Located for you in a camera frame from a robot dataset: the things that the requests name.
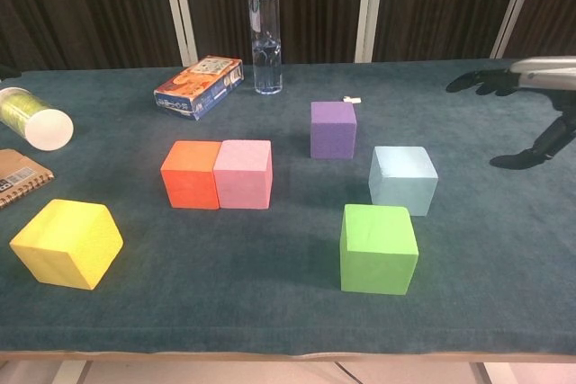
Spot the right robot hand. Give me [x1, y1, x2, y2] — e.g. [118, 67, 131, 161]
[445, 56, 576, 171]

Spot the green foam cube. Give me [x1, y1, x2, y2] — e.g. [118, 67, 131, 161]
[338, 202, 420, 298]

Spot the teal table cloth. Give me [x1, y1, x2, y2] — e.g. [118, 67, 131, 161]
[0, 58, 576, 356]

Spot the blue orange biscuit box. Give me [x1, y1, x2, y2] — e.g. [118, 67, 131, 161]
[152, 55, 246, 122]

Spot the clear plastic water bottle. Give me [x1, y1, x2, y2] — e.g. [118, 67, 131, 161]
[246, 0, 284, 96]

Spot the orange foam cube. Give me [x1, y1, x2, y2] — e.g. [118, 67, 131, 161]
[159, 139, 222, 210]

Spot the pink foam cube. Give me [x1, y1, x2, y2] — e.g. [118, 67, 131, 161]
[212, 139, 274, 210]

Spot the clear tennis ball tube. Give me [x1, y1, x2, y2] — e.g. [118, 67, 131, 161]
[0, 85, 76, 152]

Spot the brown spiral notebook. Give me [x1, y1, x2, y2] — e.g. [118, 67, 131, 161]
[0, 148, 56, 210]

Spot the yellow foam cube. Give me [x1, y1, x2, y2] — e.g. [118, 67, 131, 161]
[8, 198, 125, 291]

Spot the purple foam cube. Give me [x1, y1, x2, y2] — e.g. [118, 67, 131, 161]
[309, 101, 358, 160]

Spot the white partition post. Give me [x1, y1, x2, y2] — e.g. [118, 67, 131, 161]
[159, 0, 199, 68]
[489, 0, 545, 60]
[354, 0, 388, 64]

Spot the light blue foam cube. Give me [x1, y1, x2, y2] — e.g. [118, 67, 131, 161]
[367, 145, 440, 218]

